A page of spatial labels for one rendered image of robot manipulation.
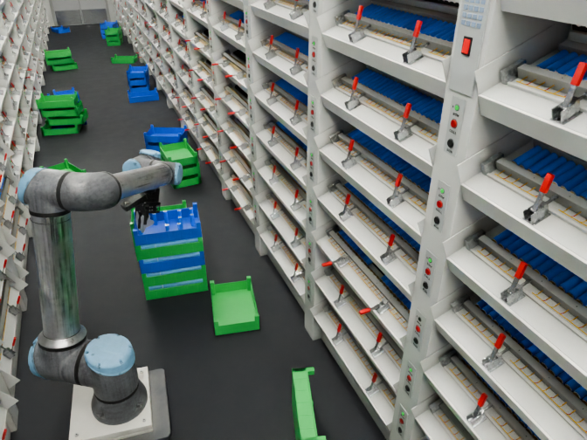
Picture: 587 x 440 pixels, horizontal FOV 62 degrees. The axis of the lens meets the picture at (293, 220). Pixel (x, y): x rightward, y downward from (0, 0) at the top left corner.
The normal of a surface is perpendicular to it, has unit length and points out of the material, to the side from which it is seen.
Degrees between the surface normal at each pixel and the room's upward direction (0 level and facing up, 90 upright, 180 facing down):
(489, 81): 90
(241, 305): 0
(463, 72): 90
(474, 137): 90
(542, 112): 23
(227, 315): 0
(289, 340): 0
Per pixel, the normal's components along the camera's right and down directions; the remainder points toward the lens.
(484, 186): -0.36, -0.72
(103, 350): 0.13, -0.83
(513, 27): 0.38, 0.47
